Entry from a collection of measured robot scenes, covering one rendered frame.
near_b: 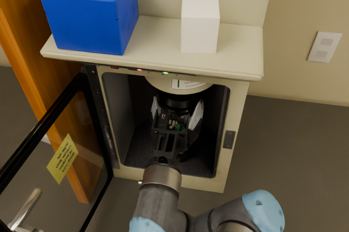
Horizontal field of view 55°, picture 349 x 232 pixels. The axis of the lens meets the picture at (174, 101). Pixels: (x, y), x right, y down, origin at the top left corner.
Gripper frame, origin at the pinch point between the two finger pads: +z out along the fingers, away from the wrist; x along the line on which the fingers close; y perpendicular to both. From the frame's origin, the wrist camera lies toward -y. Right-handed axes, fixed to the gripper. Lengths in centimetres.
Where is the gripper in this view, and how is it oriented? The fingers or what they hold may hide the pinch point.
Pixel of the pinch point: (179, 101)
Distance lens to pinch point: 79.4
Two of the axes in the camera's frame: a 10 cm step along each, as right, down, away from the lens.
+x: -9.9, -1.2, 1.1
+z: 1.7, -7.5, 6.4
